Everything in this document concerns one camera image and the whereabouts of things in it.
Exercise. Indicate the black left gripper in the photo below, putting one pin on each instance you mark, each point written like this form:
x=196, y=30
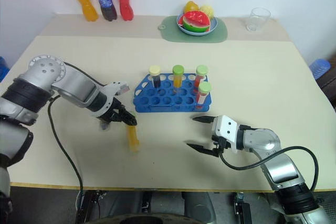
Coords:
x=111, y=115

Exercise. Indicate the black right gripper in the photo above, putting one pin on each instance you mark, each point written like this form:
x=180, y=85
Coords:
x=220, y=143

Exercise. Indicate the orange liquid test tube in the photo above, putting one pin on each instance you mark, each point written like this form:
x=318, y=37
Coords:
x=177, y=81
x=132, y=140

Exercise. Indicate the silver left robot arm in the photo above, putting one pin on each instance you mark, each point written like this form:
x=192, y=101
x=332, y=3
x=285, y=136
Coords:
x=73, y=85

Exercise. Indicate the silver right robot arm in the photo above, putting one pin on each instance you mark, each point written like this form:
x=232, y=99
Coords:
x=278, y=166

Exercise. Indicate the blue test tube rack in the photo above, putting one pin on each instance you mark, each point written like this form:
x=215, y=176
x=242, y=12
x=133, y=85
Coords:
x=157, y=100

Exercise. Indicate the red liquid test tube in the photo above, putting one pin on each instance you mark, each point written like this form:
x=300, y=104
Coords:
x=198, y=80
x=201, y=98

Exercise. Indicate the dark liquid tube, pale cap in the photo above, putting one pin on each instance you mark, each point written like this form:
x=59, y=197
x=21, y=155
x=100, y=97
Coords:
x=156, y=81

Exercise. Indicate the green cutting mat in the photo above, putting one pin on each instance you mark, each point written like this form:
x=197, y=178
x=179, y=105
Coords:
x=170, y=33

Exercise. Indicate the light blue plate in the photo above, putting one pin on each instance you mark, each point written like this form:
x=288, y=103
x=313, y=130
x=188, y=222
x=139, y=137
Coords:
x=195, y=33

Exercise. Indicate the red toy fruit piece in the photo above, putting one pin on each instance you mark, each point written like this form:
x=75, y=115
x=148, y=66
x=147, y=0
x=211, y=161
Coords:
x=180, y=21

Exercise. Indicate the toy watermelon slice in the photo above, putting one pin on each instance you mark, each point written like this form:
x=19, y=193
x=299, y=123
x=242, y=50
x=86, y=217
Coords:
x=195, y=22

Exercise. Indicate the yellow toy fruit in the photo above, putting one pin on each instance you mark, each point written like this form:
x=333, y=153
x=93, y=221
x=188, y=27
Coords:
x=208, y=11

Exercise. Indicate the clear glass cup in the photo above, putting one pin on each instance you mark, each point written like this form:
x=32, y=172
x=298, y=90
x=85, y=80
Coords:
x=257, y=19

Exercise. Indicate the orange toy fruit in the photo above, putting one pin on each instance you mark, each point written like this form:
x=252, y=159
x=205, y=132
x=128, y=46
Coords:
x=191, y=6

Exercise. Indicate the blue plastic stool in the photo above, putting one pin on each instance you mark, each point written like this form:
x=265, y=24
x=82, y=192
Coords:
x=320, y=68

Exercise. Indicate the blue plastic object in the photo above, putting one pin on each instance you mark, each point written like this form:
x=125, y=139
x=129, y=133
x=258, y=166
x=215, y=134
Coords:
x=3, y=69

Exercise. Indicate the brown seat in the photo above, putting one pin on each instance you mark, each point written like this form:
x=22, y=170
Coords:
x=330, y=85

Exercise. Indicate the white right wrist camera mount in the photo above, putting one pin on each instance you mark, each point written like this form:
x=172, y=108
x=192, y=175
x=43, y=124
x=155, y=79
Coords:
x=225, y=127

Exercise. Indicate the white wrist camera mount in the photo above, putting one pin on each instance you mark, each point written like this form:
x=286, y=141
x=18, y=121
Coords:
x=111, y=89
x=225, y=127

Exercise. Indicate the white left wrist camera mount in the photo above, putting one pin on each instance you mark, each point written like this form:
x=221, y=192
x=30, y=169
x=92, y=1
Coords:
x=111, y=89

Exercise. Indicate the black table frame bracket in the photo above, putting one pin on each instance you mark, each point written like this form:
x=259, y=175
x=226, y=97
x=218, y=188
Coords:
x=88, y=205
x=242, y=208

